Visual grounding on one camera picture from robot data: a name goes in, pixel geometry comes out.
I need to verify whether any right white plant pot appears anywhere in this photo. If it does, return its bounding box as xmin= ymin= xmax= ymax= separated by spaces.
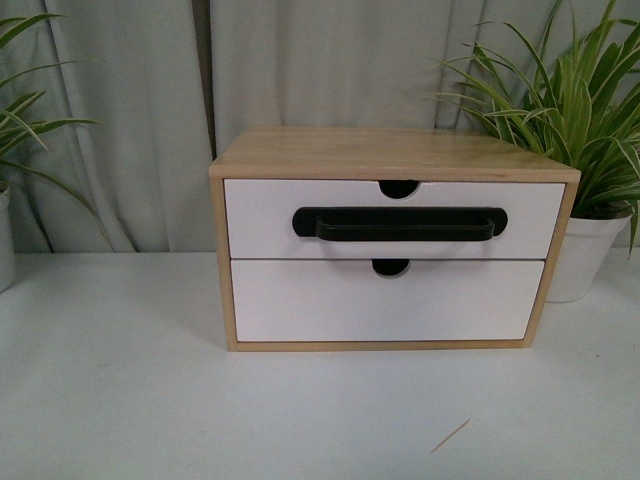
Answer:
xmin=546 ymin=216 xmax=630 ymax=303

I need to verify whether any green spider plant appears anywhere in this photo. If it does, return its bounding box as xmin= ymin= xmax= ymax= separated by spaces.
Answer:
xmin=1 ymin=13 xmax=102 ymax=229
xmin=433 ymin=1 xmax=639 ymax=243

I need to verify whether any white drawer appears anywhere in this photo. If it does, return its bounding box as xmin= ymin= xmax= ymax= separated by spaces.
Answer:
xmin=224 ymin=179 xmax=565 ymax=259
xmin=231 ymin=260 xmax=544 ymax=342

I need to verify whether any right green spider plant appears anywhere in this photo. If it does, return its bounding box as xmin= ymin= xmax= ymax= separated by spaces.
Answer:
xmin=433 ymin=1 xmax=639 ymax=243

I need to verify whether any black drawer handle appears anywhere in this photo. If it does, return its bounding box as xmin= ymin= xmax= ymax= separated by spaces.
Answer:
xmin=292 ymin=207 xmax=508 ymax=242

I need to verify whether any grey curtain backdrop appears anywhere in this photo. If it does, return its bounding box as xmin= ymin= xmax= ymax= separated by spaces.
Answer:
xmin=1 ymin=1 xmax=552 ymax=253

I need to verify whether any left white plant pot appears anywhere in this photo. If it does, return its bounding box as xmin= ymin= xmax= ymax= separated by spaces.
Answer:
xmin=0 ymin=181 xmax=16 ymax=292

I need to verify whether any small wooden splinter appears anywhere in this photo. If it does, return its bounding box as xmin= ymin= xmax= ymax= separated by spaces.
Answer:
xmin=429 ymin=418 xmax=471 ymax=454

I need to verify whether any left green spider plant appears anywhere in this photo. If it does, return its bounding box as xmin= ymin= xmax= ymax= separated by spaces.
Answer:
xmin=1 ymin=13 xmax=102 ymax=229

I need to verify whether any white plant pot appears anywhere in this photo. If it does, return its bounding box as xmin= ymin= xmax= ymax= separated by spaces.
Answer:
xmin=546 ymin=216 xmax=630 ymax=303
xmin=0 ymin=181 xmax=16 ymax=292

